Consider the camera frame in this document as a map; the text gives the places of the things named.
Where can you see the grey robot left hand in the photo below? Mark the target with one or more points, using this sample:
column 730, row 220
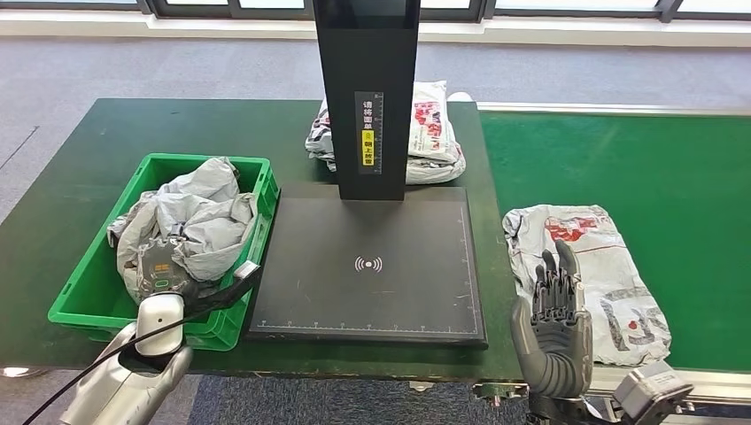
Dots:
column 161, row 270

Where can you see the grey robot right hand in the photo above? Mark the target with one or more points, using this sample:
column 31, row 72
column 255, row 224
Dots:
column 560, row 328

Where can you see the grey red-print parcel bag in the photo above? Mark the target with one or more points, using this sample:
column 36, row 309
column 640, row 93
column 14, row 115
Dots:
column 120, row 229

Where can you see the grey parcel bag faded print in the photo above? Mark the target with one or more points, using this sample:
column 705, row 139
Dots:
column 205, row 223

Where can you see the grey parcel bag red logo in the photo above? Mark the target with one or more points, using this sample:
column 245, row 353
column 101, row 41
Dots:
column 598, row 275

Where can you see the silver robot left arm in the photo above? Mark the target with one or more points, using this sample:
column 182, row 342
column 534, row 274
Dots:
column 129, row 381

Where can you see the black inbound scanner machine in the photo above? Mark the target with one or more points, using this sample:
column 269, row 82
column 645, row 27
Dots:
column 364, row 293

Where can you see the green conveyor belt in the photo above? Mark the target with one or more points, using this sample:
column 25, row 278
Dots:
column 675, row 164

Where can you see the white parcel bag black stripes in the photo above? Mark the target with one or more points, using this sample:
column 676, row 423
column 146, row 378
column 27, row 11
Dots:
column 321, row 138

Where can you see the white parcel bag red pictures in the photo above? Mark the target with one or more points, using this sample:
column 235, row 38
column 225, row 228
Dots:
column 431, row 120

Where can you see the white conveyor end cap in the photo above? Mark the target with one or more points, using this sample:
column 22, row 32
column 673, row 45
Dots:
column 461, row 97

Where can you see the green plastic crate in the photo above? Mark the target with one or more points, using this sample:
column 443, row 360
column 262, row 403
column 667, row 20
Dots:
column 76, row 293

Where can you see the dark green table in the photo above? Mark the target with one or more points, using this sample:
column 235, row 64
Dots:
column 70, row 176

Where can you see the black yellow ruler sticker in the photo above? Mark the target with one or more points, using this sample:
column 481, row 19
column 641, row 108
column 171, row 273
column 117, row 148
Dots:
column 368, row 138

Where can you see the white window sill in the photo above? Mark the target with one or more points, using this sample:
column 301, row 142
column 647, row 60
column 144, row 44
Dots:
column 117, row 23

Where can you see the dark window frame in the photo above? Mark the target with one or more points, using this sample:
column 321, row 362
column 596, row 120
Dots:
column 193, row 9

